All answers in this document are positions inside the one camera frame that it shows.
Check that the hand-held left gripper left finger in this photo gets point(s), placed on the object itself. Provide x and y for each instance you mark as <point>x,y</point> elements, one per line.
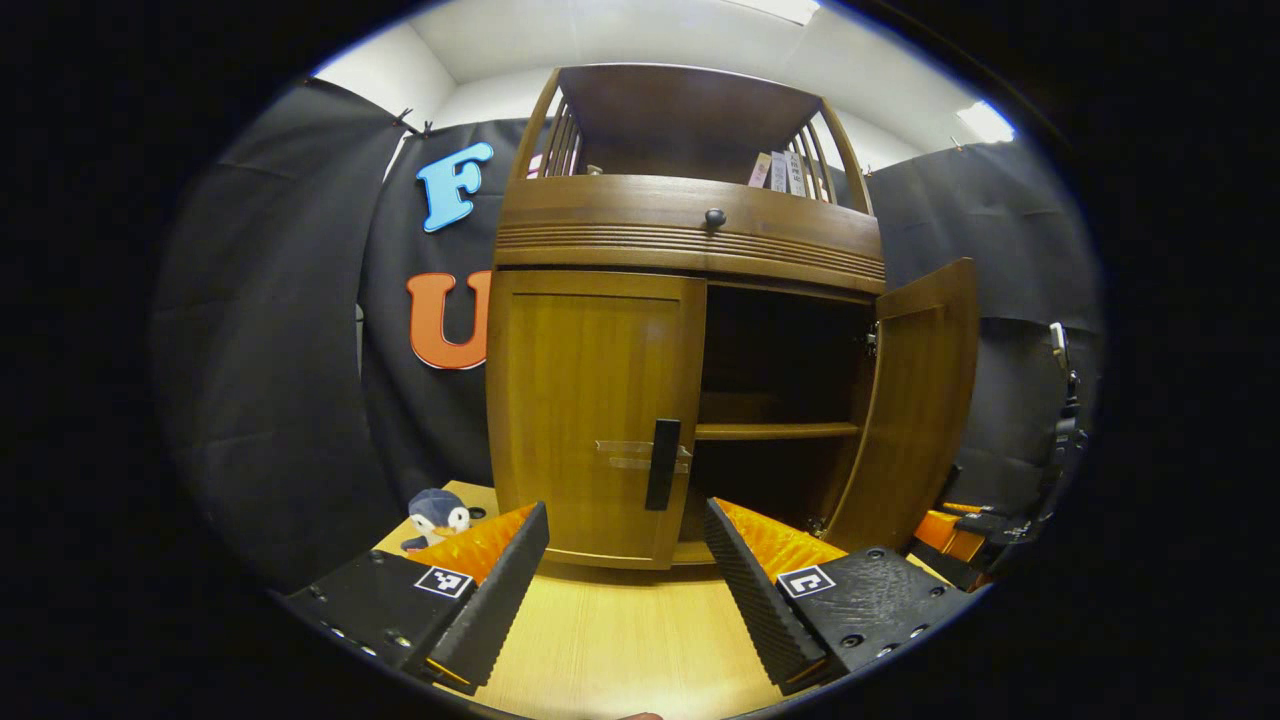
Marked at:
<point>505,600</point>

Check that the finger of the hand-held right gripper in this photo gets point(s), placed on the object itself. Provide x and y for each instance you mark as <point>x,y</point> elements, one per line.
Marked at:
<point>950,540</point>
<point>1000,525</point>

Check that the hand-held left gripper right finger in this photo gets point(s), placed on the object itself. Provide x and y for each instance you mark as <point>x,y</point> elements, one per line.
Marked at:
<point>760,600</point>

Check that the wooden cabinet door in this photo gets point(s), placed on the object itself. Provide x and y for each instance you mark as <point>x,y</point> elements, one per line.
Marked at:
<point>580,400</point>
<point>920,400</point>

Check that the wooden double-door shoe cabinet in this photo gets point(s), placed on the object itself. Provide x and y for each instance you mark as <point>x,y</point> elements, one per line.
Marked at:
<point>680,110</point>

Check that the wooden inner cabinet shelf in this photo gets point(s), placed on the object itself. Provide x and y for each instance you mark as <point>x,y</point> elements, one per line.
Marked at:
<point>775,431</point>

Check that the blue penguin plush toy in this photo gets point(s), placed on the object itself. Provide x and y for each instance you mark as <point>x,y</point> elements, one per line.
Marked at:
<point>437,518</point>

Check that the small ceiling light panel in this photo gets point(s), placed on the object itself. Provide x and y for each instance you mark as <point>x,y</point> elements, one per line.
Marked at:
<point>985,122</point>

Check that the black backdrop cloth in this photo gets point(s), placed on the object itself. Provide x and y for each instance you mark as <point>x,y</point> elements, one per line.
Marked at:
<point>280,300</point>

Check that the white book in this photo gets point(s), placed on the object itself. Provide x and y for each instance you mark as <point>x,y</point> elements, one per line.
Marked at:
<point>797,174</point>

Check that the grey book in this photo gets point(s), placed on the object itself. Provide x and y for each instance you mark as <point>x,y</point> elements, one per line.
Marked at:
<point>779,172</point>

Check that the wooden drawer with black knob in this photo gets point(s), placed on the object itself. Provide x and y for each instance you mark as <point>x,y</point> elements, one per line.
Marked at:
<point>620,215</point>

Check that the large ceiling light panel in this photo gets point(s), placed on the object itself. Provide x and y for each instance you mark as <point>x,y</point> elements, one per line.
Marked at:
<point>775,8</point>

